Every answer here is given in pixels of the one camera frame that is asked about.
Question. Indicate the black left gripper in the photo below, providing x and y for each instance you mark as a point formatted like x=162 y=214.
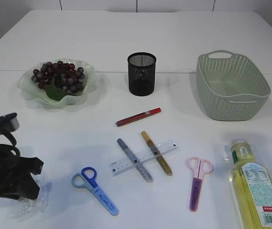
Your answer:
x=16 y=180

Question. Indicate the clear plastic sheet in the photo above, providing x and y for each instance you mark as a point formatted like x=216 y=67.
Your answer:
x=36 y=201

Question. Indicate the purple artificial grape bunch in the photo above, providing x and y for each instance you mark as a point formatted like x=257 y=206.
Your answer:
x=59 y=79

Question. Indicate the pink purple safety scissors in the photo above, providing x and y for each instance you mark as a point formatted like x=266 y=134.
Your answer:
x=199 y=167

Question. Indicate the yellow drink bottle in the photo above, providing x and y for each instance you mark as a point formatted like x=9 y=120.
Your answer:
x=251 y=184

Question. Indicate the clear plastic ruler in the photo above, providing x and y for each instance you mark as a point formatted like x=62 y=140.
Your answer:
x=120 y=166

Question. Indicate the pale green wavy plate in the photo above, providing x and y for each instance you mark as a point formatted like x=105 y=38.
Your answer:
x=28 y=87

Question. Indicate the silver glitter pen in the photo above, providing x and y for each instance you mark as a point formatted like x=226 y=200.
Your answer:
x=132 y=157

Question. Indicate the red marker pen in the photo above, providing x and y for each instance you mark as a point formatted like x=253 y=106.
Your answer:
x=138 y=117

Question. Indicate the gold glitter pen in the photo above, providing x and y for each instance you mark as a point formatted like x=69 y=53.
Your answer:
x=162 y=162

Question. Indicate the black mesh pen holder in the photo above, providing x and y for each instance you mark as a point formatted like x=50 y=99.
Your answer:
x=141 y=73

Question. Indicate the green woven plastic basket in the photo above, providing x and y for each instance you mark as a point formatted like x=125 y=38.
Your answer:
x=232 y=88

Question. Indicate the blue safety scissors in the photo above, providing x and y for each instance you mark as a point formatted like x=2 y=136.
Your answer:
x=81 y=180

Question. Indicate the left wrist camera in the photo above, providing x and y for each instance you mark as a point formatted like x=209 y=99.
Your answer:
x=9 y=122

